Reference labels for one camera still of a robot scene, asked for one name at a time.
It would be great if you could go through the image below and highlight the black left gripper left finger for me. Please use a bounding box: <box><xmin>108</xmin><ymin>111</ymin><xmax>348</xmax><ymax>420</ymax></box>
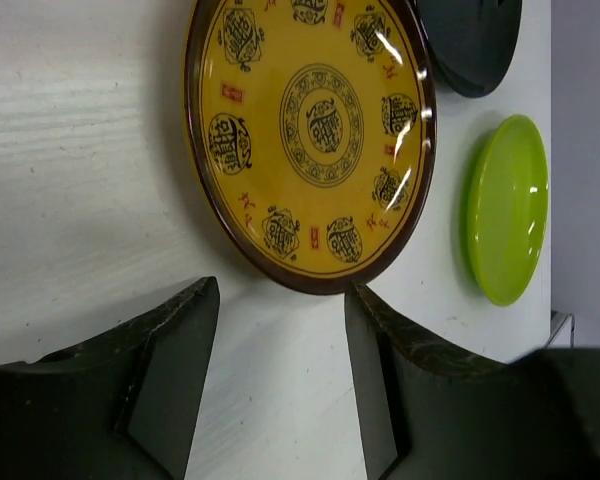
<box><xmin>0</xmin><ymin>277</ymin><xmax>220</xmax><ymax>479</ymax></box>

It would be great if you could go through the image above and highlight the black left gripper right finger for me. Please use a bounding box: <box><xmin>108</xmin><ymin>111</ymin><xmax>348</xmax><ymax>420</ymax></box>
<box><xmin>345</xmin><ymin>284</ymin><xmax>600</xmax><ymax>479</ymax></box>

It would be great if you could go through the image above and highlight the lime green plate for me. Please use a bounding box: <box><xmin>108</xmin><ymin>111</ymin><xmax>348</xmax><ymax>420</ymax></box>
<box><xmin>465</xmin><ymin>115</ymin><xmax>549</xmax><ymax>306</ymax></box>

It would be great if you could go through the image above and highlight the yellow patterned plate right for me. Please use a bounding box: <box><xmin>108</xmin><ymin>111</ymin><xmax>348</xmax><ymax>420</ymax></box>
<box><xmin>183</xmin><ymin>1</ymin><xmax>436</xmax><ymax>295</ymax></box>

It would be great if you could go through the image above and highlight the black plate right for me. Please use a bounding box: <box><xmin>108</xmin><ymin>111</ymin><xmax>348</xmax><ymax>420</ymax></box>
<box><xmin>411</xmin><ymin>0</ymin><xmax>523</xmax><ymax>98</ymax></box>

